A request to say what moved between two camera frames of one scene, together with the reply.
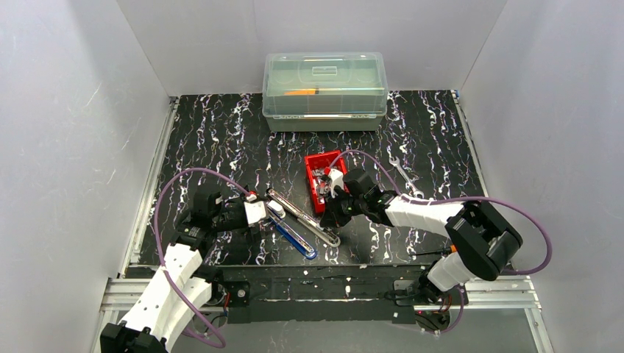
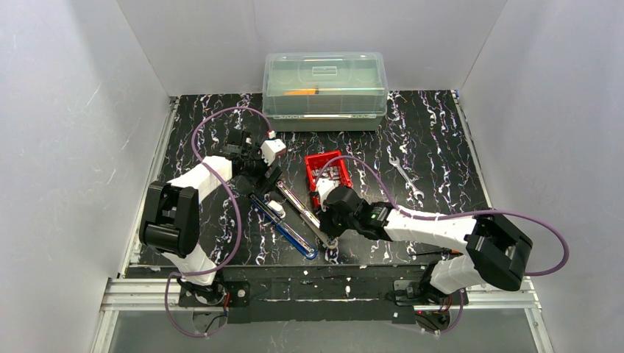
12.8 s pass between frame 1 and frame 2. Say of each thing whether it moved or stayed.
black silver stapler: moved
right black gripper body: moved
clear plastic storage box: stayed
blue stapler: stayed
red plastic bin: stayed
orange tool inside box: stayed
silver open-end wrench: stayed
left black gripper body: moved
